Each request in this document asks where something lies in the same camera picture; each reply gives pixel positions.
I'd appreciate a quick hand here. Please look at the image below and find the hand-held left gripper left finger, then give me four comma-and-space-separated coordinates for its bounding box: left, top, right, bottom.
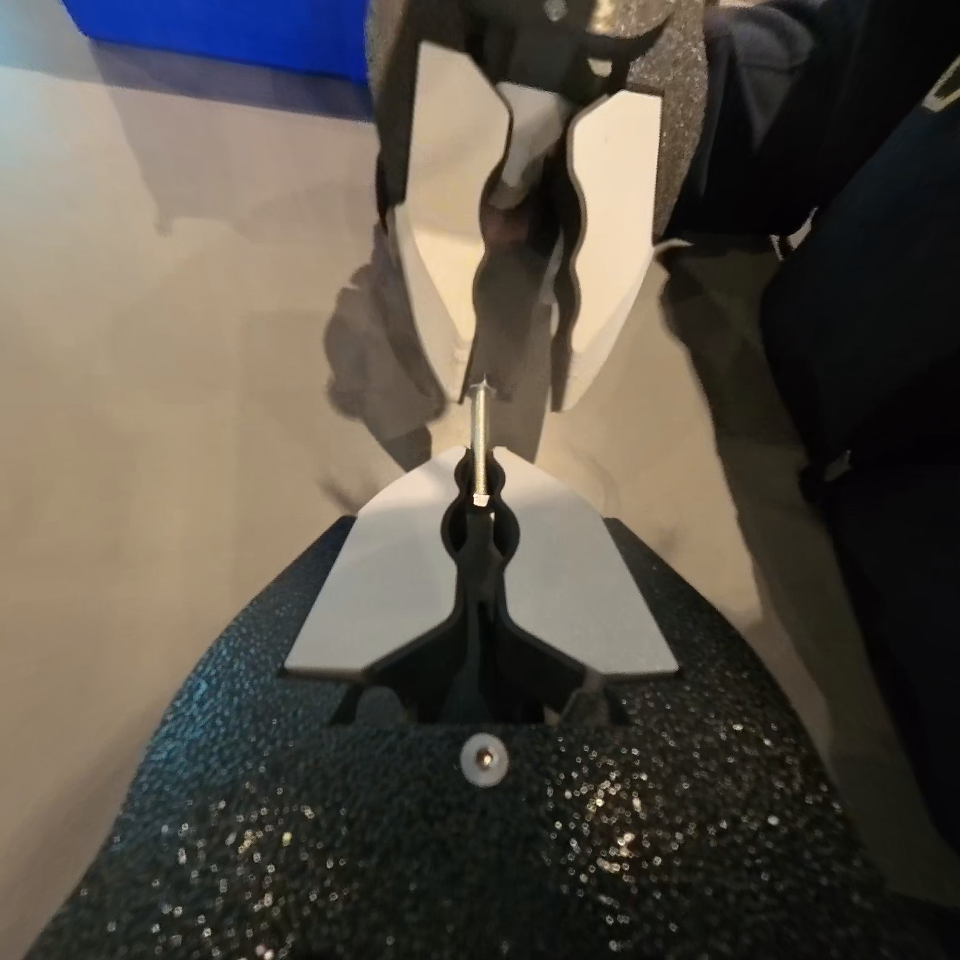
283, 444, 481, 725

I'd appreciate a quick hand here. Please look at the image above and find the person's dark clothing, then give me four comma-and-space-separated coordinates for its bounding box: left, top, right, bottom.
759, 97, 960, 897

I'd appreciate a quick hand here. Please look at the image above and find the blue box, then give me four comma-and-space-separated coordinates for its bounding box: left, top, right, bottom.
60, 0, 374, 81

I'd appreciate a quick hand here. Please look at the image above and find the silver metal bolt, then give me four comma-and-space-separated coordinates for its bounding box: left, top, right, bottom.
468, 399, 495, 510

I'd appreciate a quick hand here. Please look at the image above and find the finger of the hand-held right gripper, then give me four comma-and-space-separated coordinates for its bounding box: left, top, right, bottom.
386, 39, 520, 405
549, 92, 664, 414

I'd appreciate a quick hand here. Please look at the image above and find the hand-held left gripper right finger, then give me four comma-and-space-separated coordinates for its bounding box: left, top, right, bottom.
477, 448, 681, 725

